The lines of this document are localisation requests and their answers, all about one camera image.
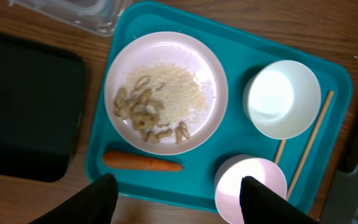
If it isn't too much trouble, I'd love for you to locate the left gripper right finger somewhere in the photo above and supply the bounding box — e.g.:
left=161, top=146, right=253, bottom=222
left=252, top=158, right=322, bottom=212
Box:
left=239, top=176, right=319, bottom=224

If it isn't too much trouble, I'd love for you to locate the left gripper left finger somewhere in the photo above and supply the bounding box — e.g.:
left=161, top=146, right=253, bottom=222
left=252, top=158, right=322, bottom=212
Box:
left=32, top=174, right=118, bottom=224

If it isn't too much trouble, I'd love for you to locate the pink bowl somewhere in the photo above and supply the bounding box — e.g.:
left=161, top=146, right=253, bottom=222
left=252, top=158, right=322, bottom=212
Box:
left=214, top=154, right=287, bottom=224

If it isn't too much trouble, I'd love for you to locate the white bowl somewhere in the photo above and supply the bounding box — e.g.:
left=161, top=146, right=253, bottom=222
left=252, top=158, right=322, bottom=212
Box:
left=242, top=60, right=322, bottom=139

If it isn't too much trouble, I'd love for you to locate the white round plate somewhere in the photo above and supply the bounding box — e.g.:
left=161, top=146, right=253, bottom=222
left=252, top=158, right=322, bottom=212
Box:
left=104, top=32, right=228, bottom=156

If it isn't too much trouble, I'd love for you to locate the orange carrot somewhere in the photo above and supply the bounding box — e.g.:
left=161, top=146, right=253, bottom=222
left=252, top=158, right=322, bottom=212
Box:
left=103, top=151, right=183, bottom=172

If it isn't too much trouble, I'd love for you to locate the peanut shells pile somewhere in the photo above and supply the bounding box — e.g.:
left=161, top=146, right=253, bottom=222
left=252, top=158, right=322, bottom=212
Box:
left=113, top=76, right=191, bottom=144

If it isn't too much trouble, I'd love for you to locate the black tray bin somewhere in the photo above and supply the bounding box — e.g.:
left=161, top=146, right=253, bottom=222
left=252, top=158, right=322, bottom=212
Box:
left=0, top=33, right=88, bottom=182

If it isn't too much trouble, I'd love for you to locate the teal serving tray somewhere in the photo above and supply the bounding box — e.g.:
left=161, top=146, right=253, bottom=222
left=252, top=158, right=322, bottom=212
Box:
left=85, top=1, right=354, bottom=215

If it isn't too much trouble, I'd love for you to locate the clear plastic bin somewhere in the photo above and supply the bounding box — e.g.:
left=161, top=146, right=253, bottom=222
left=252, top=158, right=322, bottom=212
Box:
left=8, top=0, right=133, bottom=37

